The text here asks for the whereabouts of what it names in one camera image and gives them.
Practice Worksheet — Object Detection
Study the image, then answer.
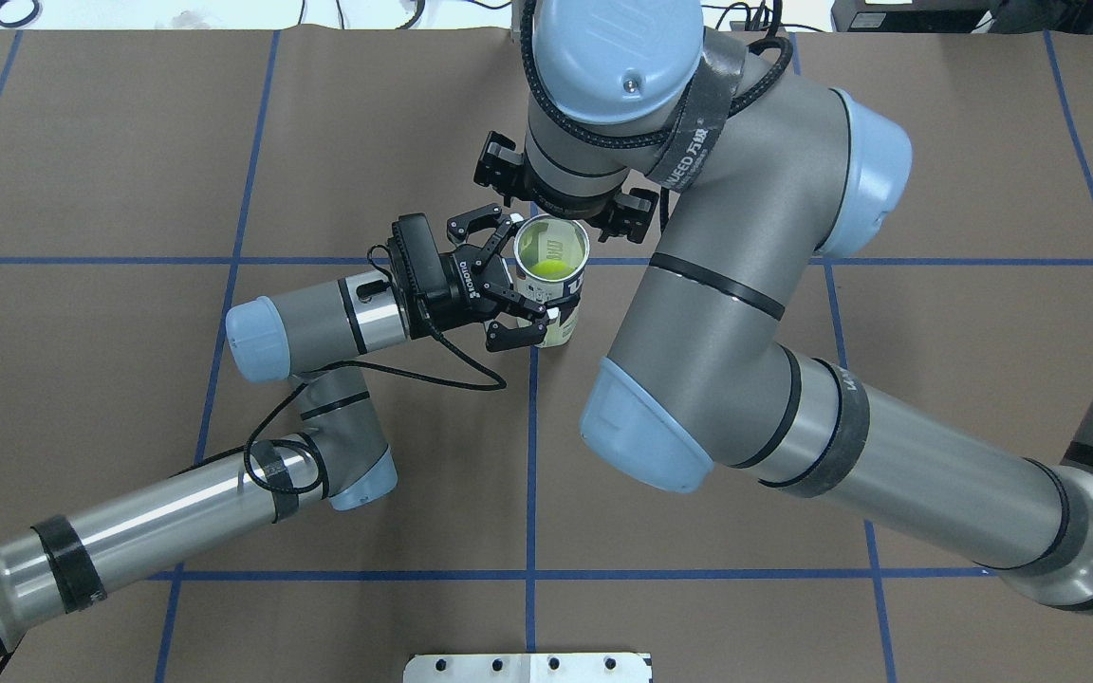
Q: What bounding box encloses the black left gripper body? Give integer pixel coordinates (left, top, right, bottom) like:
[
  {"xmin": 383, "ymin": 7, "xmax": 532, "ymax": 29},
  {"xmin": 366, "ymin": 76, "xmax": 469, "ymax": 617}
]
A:
[{"xmin": 421, "ymin": 245, "xmax": 513, "ymax": 330}]

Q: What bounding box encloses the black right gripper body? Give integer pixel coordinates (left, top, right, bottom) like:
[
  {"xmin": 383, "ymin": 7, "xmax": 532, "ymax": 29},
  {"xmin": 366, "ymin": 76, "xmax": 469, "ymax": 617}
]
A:
[{"xmin": 520, "ymin": 176, "xmax": 625, "ymax": 220}]

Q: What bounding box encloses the white blue tennis ball can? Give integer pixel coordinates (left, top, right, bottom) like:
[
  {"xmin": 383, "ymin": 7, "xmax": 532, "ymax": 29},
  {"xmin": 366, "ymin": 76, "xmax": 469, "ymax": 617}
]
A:
[{"xmin": 513, "ymin": 213, "xmax": 590, "ymax": 303}]

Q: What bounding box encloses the yellow tennis ball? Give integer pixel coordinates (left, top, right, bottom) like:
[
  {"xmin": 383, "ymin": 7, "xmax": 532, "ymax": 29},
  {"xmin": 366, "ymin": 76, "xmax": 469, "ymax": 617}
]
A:
[{"xmin": 528, "ymin": 259, "xmax": 576, "ymax": 281}]

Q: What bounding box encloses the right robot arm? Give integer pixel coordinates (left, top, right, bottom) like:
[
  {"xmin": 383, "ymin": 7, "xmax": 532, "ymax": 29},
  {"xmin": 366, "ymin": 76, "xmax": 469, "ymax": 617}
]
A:
[{"xmin": 474, "ymin": 1, "xmax": 1093, "ymax": 615}]

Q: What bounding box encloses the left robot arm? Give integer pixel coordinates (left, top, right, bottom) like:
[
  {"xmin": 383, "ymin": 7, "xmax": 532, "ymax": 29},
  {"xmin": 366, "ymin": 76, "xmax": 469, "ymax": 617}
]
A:
[{"xmin": 0, "ymin": 204, "xmax": 578, "ymax": 666}]

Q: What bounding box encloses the black box with label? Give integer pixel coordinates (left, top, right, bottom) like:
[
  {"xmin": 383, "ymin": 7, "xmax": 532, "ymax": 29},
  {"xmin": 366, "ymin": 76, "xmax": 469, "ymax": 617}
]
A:
[{"xmin": 828, "ymin": 1, "xmax": 1008, "ymax": 34}]

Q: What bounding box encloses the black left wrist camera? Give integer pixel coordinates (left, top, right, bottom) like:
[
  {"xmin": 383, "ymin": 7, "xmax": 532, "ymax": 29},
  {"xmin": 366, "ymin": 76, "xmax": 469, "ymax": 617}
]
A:
[{"xmin": 389, "ymin": 213, "xmax": 453, "ymax": 307}]

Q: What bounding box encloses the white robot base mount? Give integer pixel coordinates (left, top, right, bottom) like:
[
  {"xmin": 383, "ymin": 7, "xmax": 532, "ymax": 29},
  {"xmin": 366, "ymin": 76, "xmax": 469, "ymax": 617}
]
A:
[{"xmin": 402, "ymin": 652, "xmax": 655, "ymax": 682}]

